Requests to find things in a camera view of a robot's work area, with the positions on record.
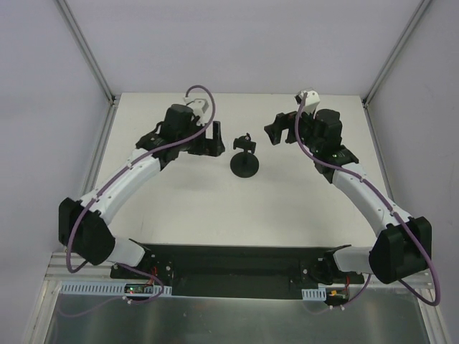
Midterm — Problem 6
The white slotted cable duct left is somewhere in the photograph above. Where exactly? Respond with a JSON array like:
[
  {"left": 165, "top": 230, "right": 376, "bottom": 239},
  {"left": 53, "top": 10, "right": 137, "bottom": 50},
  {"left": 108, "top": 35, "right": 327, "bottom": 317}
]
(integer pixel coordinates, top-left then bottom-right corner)
[{"left": 60, "top": 281, "right": 172, "bottom": 297}]

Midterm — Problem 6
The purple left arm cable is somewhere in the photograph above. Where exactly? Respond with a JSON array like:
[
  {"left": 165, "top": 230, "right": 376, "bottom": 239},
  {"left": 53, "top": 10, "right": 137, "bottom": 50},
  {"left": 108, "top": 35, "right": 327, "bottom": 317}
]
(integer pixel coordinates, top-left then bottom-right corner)
[{"left": 65, "top": 85, "right": 217, "bottom": 316}]

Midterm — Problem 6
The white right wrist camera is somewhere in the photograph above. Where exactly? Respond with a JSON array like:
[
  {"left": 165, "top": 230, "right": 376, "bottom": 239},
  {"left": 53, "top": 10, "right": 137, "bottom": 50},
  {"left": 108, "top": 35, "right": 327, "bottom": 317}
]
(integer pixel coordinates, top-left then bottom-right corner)
[{"left": 295, "top": 90, "right": 320, "bottom": 115}]

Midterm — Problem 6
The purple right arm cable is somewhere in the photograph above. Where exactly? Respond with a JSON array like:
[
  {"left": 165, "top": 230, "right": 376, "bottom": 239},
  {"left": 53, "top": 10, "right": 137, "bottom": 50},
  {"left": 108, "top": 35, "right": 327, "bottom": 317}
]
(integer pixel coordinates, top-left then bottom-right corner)
[{"left": 295, "top": 93, "right": 443, "bottom": 316}]

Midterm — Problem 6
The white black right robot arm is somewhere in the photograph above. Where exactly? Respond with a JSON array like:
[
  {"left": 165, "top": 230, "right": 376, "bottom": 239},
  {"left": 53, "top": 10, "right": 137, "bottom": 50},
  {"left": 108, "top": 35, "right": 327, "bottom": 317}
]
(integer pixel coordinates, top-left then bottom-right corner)
[{"left": 264, "top": 109, "right": 432, "bottom": 284}]

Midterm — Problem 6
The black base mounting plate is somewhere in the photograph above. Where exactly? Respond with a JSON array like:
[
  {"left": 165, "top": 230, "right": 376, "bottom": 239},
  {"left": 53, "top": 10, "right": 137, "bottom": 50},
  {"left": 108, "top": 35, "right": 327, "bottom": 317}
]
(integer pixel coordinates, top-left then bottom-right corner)
[{"left": 109, "top": 242, "right": 372, "bottom": 300}]

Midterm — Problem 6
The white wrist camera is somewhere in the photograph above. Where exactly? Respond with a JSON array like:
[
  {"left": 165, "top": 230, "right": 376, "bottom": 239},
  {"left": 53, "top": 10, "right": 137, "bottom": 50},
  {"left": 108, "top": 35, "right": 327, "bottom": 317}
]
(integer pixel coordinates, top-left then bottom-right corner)
[
  {"left": 295, "top": 90, "right": 320, "bottom": 115},
  {"left": 183, "top": 96, "right": 209, "bottom": 125}
]

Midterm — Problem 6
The white slotted cable duct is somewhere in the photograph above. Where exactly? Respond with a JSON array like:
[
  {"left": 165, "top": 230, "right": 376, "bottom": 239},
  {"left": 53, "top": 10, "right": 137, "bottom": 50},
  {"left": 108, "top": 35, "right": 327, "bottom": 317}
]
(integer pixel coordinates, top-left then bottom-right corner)
[
  {"left": 60, "top": 281, "right": 172, "bottom": 297},
  {"left": 301, "top": 287, "right": 327, "bottom": 302}
]

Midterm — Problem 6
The black phone stand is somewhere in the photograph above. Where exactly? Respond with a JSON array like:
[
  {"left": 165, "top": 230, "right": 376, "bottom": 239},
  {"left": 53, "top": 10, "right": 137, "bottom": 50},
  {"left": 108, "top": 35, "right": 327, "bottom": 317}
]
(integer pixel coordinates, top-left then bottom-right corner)
[{"left": 230, "top": 133, "right": 260, "bottom": 178}]

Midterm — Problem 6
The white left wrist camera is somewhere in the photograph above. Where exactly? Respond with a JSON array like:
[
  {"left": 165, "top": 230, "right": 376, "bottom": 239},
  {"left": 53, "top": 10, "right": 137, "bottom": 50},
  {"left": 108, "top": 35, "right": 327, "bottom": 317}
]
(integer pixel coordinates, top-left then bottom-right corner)
[{"left": 183, "top": 96, "right": 209, "bottom": 125}]

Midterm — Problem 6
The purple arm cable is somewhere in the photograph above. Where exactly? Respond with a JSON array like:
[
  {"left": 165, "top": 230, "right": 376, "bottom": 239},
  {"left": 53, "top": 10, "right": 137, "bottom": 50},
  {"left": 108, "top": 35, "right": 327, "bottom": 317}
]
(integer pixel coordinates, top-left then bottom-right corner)
[
  {"left": 295, "top": 93, "right": 443, "bottom": 316},
  {"left": 65, "top": 85, "right": 217, "bottom": 316}
]

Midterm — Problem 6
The aluminium frame rail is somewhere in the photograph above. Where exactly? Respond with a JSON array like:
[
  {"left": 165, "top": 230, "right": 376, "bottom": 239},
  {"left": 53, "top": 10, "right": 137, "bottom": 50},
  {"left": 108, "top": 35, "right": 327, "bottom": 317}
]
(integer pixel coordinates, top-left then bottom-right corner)
[{"left": 45, "top": 250, "right": 115, "bottom": 281}]

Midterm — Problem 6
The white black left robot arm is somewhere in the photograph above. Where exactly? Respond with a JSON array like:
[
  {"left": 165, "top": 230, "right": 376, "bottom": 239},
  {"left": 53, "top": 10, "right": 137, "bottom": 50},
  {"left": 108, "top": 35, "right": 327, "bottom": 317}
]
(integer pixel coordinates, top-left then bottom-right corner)
[{"left": 58, "top": 98, "right": 224, "bottom": 279}]

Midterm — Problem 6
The white slotted cable duct right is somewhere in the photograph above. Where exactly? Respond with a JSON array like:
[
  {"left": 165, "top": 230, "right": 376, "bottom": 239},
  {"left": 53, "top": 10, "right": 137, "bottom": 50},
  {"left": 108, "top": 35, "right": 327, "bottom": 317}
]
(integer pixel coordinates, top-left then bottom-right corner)
[{"left": 301, "top": 287, "right": 327, "bottom": 302}]

